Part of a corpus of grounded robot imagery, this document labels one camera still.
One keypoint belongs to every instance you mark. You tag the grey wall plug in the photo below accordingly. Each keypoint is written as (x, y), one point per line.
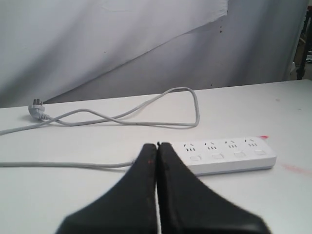
(37, 110)

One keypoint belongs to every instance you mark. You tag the grey backdrop cloth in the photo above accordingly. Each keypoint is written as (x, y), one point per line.
(70, 50)

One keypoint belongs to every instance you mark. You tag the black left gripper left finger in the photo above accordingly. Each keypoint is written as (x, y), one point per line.
(127, 208)

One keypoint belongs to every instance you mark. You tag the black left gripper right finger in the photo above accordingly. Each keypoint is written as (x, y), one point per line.
(188, 206)

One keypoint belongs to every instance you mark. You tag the white five-outlet power strip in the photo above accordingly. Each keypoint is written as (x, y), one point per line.
(228, 155)

